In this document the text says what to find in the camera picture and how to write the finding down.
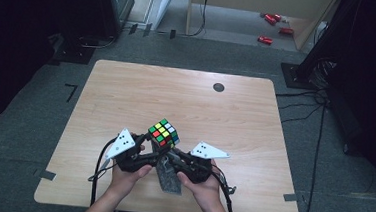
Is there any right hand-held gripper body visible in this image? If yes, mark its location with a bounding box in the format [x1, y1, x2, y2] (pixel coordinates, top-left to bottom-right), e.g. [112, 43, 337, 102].
[179, 140, 231, 186]

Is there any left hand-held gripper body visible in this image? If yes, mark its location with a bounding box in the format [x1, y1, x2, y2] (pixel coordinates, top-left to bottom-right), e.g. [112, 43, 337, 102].
[104, 126, 158, 175]

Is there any multicoloured puzzle cube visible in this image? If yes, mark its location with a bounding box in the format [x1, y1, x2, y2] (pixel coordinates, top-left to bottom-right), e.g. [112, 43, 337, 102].
[146, 117, 182, 149]

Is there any grey cloth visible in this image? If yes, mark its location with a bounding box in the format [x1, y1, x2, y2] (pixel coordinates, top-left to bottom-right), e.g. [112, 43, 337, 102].
[154, 155, 185, 196]

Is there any person's left hand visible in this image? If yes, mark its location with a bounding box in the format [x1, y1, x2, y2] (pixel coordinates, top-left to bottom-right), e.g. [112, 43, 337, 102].
[104, 162, 155, 202]

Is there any person's right hand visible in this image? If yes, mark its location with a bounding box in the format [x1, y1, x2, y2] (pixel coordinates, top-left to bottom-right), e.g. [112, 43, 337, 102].
[173, 157, 226, 212]

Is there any dark round table grommet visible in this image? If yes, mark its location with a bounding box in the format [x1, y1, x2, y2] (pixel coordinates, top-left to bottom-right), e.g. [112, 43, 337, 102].
[212, 82, 226, 94]

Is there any black angled floor tape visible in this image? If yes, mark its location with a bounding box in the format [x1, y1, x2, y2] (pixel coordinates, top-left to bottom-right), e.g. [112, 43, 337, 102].
[63, 82, 79, 104]

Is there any grey tape strip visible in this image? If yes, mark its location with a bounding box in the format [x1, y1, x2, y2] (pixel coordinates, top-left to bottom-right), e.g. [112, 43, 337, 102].
[32, 167, 57, 182]
[283, 192, 299, 203]

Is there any black metal stand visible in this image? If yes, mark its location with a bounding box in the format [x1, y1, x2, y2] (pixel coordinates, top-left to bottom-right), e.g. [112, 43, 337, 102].
[278, 0, 365, 94]

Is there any black cabinet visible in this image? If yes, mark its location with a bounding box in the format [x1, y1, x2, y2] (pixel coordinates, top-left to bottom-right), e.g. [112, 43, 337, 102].
[92, 0, 136, 41]

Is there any white panel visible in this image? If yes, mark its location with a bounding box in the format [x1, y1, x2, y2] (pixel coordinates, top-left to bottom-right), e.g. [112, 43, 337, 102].
[146, 0, 179, 31]

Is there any left hand-held gripper cable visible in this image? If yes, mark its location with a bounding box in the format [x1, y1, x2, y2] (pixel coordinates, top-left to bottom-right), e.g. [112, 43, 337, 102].
[86, 135, 122, 209]

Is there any hand-held gripper cable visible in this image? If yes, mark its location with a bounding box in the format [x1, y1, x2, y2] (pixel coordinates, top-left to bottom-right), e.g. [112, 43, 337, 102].
[208, 167, 240, 212]
[86, 135, 122, 209]

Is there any right hand-held gripper cable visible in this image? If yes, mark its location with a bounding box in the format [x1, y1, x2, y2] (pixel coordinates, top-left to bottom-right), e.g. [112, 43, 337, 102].
[208, 167, 240, 212]

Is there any black looped floor cable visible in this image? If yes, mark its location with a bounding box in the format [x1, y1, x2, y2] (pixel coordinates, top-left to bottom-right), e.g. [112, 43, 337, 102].
[78, 32, 119, 51]

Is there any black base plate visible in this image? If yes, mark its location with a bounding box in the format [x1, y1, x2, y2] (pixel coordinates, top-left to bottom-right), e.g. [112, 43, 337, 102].
[47, 32, 97, 66]

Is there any long black floor cable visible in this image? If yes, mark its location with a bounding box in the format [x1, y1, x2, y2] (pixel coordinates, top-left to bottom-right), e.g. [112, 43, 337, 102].
[301, 100, 328, 212]

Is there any bundle of cables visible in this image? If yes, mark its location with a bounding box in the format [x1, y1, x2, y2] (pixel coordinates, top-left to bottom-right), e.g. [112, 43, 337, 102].
[309, 57, 339, 90]

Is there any black hanging cable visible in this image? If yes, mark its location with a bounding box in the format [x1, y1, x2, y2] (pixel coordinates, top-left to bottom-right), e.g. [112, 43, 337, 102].
[177, 0, 210, 39]

